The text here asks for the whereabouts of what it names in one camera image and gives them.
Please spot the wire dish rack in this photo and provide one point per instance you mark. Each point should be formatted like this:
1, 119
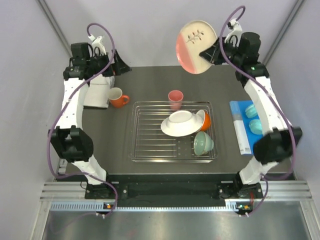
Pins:
149, 144

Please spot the teal cat-ear headphones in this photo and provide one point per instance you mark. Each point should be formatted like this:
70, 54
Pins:
255, 124

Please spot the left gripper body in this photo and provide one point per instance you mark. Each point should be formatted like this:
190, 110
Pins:
98, 64

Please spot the pink floral plate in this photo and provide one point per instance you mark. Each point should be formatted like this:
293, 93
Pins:
194, 38

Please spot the green ceramic bowl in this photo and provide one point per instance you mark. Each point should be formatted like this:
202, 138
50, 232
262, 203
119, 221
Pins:
202, 144

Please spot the orange and white bowl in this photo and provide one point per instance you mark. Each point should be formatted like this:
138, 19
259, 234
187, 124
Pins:
206, 120

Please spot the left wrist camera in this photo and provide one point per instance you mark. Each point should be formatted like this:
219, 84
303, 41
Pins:
97, 45

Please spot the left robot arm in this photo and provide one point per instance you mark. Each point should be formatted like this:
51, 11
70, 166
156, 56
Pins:
67, 136

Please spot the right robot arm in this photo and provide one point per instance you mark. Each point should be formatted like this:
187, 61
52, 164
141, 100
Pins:
280, 138

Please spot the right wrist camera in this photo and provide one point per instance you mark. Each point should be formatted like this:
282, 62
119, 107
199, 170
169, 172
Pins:
235, 33

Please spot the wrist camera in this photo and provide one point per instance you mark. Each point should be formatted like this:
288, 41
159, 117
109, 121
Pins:
235, 33
97, 45

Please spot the pink plastic cup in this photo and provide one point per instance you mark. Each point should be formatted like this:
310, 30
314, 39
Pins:
175, 98

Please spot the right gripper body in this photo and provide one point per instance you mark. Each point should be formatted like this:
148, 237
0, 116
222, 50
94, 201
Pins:
232, 54

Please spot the white blue-rimmed plate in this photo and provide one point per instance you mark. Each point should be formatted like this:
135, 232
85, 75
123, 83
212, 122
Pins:
181, 123

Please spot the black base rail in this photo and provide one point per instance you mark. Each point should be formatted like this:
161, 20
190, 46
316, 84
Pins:
177, 192

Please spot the orange mug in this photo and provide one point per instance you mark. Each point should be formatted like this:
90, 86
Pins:
117, 98

